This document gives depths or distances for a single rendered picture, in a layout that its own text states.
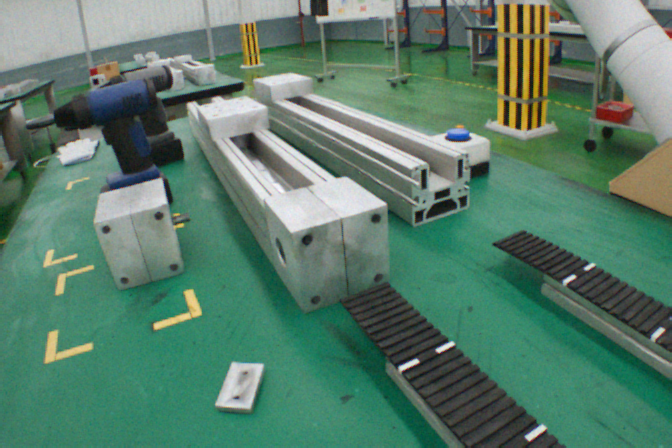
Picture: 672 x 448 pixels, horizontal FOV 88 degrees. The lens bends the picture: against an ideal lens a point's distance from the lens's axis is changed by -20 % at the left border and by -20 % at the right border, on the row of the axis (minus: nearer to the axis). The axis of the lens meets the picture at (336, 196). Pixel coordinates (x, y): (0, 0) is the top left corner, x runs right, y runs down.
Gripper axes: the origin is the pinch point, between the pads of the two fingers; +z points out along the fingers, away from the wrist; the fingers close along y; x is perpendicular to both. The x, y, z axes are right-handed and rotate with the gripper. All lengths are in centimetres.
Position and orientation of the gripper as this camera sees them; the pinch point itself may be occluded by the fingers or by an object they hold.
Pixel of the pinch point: (319, 12)
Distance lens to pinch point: 132.2
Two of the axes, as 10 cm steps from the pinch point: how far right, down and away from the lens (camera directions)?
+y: 2.8, 4.2, -8.7
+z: 0.6, 8.9, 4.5
